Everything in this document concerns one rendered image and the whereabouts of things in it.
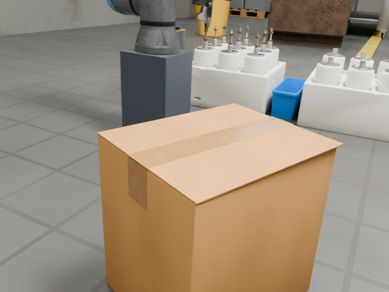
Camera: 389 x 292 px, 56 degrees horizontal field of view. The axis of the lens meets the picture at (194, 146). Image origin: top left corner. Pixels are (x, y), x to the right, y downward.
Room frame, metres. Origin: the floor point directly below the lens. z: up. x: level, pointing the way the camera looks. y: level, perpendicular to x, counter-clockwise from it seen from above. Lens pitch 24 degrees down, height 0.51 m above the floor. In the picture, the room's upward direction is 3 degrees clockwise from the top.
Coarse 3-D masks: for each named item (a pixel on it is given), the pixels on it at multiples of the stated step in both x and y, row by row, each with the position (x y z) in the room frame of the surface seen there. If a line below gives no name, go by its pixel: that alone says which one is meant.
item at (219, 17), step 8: (216, 0) 4.11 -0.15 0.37; (224, 0) 4.14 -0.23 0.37; (200, 8) 4.20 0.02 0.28; (216, 8) 4.11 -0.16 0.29; (224, 8) 4.15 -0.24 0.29; (216, 16) 4.12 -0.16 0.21; (224, 16) 4.16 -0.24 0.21; (200, 24) 4.20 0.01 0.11; (216, 24) 4.12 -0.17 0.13; (200, 32) 4.20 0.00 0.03; (208, 32) 4.13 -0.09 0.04; (216, 32) 4.13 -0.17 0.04
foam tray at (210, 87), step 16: (192, 64) 1.69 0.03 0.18; (192, 80) 1.62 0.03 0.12; (208, 80) 1.59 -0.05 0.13; (224, 80) 1.56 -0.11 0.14; (240, 80) 1.53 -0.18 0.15; (256, 80) 1.51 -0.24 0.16; (272, 80) 1.59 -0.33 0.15; (192, 96) 1.62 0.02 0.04; (208, 96) 1.59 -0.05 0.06; (224, 96) 1.56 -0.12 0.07; (240, 96) 1.53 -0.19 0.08; (256, 96) 1.50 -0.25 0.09; (272, 96) 1.64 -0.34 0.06
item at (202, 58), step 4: (196, 48) 1.68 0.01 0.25; (196, 52) 1.65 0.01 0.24; (200, 52) 1.64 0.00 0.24; (204, 52) 1.64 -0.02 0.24; (208, 52) 1.64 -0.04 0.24; (212, 52) 1.65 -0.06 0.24; (196, 56) 1.65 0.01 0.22; (200, 56) 1.64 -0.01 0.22; (204, 56) 1.64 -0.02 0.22; (208, 56) 1.64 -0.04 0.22; (212, 56) 1.65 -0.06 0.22; (196, 60) 1.65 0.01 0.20; (200, 60) 1.64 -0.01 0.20; (204, 60) 1.64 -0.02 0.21; (208, 60) 1.64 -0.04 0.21; (212, 60) 1.65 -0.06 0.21; (196, 64) 1.65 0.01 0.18; (200, 64) 1.64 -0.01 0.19; (204, 64) 1.64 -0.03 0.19; (208, 64) 1.64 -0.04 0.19; (212, 64) 1.66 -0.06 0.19
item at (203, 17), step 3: (204, 6) 1.66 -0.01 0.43; (204, 9) 1.65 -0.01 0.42; (207, 9) 1.66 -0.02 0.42; (204, 12) 1.65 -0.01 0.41; (207, 12) 1.66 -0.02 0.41; (198, 15) 1.65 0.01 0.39; (201, 15) 1.65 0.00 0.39; (204, 15) 1.65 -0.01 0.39; (207, 15) 1.65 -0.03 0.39; (198, 18) 1.65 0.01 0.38; (201, 18) 1.65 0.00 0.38; (204, 18) 1.65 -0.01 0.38; (207, 18) 1.65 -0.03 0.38; (210, 18) 1.65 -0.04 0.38; (204, 21) 1.65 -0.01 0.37; (207, 21) 1.65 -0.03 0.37; (210, 21) 1.65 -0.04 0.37; (207, 24) 1.65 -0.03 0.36; (207, 27) 1.66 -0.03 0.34
